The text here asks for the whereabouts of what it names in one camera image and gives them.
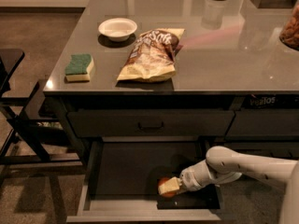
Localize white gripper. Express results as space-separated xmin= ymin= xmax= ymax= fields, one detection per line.
xmin=158 ymin=163 xmax=213 ymax=195

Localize orange fruit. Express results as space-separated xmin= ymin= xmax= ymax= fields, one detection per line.
xmin=158 ymin=177 xmax=178 ymax=198

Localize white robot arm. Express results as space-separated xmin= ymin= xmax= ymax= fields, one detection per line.
xmin=158 ymin=146 xmax=299 ymax=224

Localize open middle drawer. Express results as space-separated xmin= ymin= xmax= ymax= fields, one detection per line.
xmin=66 ymin=141 xmax=225 ymax=224

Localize closed top drawer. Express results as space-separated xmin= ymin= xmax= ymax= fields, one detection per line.
xmin=67 ymin=109 xmax=235 ymax=138

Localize right cabinet drawers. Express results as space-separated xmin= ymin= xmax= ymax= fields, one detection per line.
xmin=219 ymin=109 xmax=299 ymax=160

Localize chip bag brown yellow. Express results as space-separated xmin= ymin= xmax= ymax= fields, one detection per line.
xmin=117 ymin=28 xmax=184 ymax=83

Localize green yellow sponge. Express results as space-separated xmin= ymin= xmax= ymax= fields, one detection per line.
xmin=64 ymin=53 xmax=94 ymax=82

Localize dark wooden chair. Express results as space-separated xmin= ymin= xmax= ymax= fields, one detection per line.
xmin=0 ymin=49 xmax=80 ymax=166

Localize white paper bowl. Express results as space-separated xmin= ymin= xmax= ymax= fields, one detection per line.
xmin=98 ymin=18 xmax=137 ymax=42

